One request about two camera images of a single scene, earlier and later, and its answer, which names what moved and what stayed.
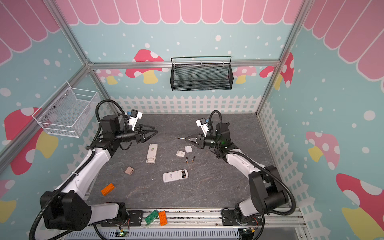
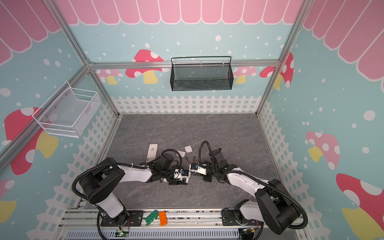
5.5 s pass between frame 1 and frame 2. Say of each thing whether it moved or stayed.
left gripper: moved
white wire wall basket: stayed
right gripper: moved
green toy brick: stayed
